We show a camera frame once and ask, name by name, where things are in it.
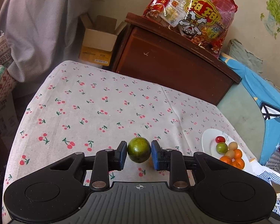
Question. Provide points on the blue printed cloth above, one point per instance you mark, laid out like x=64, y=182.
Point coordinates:
x=268, y=101

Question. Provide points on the red cherry tomato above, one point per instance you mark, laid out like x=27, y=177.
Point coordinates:
x=220, y=139

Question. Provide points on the orange mandarin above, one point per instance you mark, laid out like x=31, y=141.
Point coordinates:
x=226, y=159
x=237, y=154
x=238, y=163

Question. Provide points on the cherry print tablecloth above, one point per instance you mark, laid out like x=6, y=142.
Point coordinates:
x=81, y=108

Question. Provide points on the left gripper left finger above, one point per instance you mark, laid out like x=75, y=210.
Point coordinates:
x=120, y=156

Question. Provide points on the white blue dotted glove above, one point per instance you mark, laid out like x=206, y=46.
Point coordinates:
x=265, y=173

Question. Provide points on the dark wooden cabinet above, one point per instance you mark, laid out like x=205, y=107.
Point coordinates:
x=154, y=53

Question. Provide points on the white floral plate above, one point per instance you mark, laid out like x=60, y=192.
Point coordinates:
x=209, y=146

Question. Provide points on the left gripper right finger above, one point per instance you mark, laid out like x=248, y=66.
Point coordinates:
x=157, y=156

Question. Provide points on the grey checked curtain cover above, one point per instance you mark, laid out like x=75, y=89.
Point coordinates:
x=41, y=34

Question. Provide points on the open cardboard box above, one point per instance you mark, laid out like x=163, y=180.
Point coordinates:
x=100, y=38

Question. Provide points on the small green fruit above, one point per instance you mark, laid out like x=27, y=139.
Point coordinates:
x=222, y=148

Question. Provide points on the large green round fruit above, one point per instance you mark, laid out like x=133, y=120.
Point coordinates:
x=139, y=150

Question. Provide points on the red snack bag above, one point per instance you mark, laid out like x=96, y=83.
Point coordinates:
x=204, y=22

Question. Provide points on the brown longan fruit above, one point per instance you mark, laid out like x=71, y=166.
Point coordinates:
x=233, y=146
x=230, y=154

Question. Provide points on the green sofa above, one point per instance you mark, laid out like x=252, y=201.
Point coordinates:
x=239, y=106

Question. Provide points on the striped patterned blanket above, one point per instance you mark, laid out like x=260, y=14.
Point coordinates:
x=7, y=83

